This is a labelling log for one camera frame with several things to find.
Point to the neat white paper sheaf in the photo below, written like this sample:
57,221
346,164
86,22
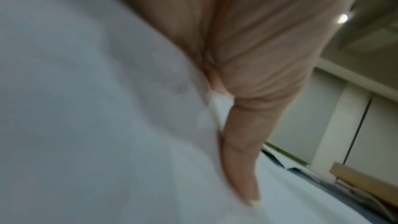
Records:
93,119

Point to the person's left hand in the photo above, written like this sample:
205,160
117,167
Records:
264,46

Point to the pile of white papers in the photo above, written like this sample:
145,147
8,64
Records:
289,159

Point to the round ceiling lamp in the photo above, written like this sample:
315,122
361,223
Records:
342,18

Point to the grey roller blind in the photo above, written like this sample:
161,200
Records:
379,139

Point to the brown cardboard box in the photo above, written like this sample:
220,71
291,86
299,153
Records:
363,178

